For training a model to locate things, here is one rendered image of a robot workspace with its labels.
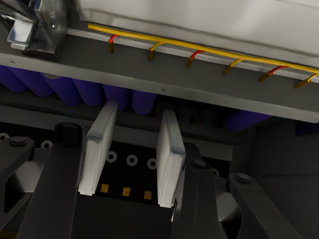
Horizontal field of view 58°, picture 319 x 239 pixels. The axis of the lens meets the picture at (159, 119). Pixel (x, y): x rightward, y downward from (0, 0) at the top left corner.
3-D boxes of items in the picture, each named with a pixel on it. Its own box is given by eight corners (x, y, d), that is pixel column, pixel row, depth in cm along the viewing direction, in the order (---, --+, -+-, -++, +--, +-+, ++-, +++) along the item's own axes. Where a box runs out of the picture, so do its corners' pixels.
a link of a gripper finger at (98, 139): (93, 197, 13) (77, 195, 13) (112, 140, 20) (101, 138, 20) (102, 138, 13) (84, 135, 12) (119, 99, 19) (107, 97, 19)
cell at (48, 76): (63, 84, 25) (42, 51, 19) (84, 87, 25) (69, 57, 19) (59, 104, 25) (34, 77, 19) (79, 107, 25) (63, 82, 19)
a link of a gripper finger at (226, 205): (186, 187, 11) (258, 198, 12) (176, 139, 16) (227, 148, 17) (178, 218, 12) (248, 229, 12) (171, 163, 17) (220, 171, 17)
